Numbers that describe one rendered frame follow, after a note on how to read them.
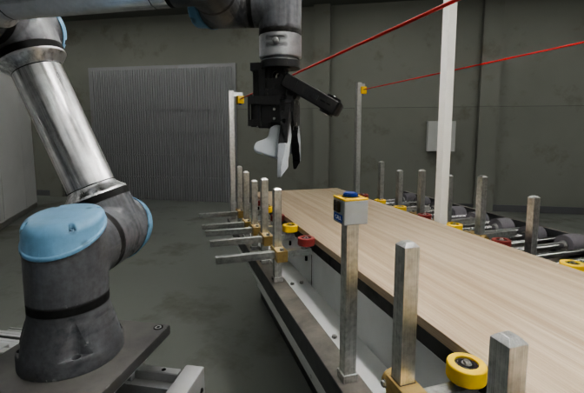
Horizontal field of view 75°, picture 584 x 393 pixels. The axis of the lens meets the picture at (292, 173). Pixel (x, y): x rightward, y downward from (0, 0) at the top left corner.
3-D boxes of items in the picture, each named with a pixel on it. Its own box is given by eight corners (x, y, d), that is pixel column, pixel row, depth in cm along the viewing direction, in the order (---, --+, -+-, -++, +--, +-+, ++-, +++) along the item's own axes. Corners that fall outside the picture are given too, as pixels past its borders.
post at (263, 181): (262, 269, 199) (261, 178, 194) (261, 266, 202) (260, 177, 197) (268, 268, 200) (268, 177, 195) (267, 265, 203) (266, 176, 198)
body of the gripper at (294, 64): (259, 129, 73) (258, 66, 72) (302, 129, 72) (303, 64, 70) (247, 129, 66) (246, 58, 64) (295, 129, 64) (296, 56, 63)
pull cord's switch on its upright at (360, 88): (356, 211, 329) (359, 81, 317) (352, 209, 338) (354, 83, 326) (365, 210, 332) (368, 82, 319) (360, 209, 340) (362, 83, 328)
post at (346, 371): (343, 384, 104) (346, 224, 99) (335, 373, 109) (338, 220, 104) (358, 381, 106) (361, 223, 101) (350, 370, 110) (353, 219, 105)
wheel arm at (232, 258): (215, 266, 162) (215, 256, 161) (215, 263, 165) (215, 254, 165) (311, 256, 175) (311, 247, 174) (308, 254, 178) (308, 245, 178)
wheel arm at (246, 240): (210, 249, 185) (209, 240, 185) (209, 247, 189) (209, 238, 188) (295, 241, 199) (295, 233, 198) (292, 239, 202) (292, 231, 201)
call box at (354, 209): (343, 229, 98) (344, 199, 97) (332, 223, 104) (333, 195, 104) (368, 226, 100) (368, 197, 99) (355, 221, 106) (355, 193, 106)
